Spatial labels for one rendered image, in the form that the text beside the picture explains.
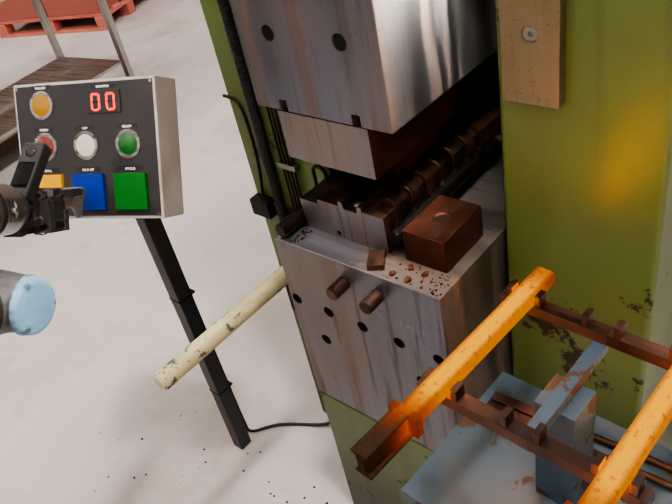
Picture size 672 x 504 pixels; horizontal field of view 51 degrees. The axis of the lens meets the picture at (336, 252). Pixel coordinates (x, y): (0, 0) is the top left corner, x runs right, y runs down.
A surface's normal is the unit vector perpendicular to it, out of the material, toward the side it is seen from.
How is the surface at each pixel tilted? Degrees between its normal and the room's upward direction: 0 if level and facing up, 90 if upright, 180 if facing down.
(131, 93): 60
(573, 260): 90
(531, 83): 90
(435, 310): 90
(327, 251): 0
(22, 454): 0
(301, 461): 0
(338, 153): 90
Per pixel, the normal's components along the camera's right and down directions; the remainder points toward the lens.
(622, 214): -0.63, 0.56
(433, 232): -0.18, -0.78
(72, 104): -0.31, 0.15
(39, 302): 0.92, 0.11
